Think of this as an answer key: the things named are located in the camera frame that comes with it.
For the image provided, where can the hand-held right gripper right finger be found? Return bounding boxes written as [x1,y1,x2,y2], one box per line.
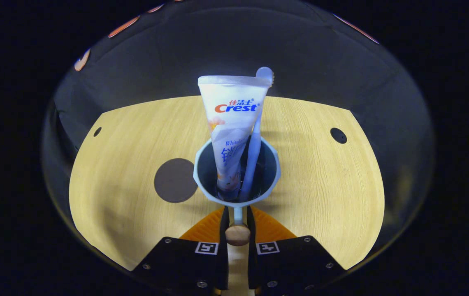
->
[247,206,346,291]

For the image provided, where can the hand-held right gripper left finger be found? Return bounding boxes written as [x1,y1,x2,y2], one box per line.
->
[131,206,229,291]

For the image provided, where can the dark brown round coaster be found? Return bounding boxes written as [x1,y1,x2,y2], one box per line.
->
[154,158,199,204]

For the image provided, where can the pale blue cup wooden handle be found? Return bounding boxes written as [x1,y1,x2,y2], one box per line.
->
[193,136,281,247]

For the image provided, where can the white toothbrush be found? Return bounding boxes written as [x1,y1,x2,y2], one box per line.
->
[239,66,275,201]

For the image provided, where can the white toothpaste tube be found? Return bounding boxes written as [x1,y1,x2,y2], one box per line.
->
[197,75,272,194]

